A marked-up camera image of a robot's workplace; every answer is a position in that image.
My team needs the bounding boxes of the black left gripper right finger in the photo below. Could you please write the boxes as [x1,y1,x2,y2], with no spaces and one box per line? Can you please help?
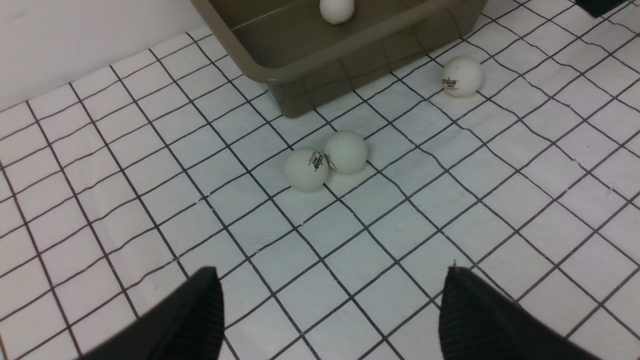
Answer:
[438,266,595,360]

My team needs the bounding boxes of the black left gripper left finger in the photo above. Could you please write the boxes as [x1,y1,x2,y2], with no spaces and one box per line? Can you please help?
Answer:
[80,266,225,360]

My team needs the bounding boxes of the white ping-pong ball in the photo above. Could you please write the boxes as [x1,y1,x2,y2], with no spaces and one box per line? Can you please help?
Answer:
[441,55,484,98]
[283,146,329,193]
[324,130,369,175]
[318,0,355,25]

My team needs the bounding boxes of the white grid-pattern tablecloth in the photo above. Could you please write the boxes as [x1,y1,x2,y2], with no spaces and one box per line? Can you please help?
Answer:
[0,0,640,360]

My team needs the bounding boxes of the olive green plastic bin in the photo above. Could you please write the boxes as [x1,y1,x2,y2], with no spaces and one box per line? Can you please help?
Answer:
[192,0,487,118]

